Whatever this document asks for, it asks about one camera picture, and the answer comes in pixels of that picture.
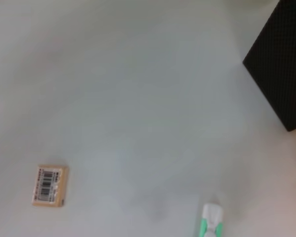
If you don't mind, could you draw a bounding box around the beige eraser with barcode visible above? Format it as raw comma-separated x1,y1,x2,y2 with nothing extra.
31,164,70,208

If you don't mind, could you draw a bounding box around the green utility knife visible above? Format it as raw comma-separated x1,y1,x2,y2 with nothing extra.
198,202,224,237

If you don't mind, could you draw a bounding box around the black mesh pen holder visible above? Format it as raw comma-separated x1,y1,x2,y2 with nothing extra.
242,0,296,132

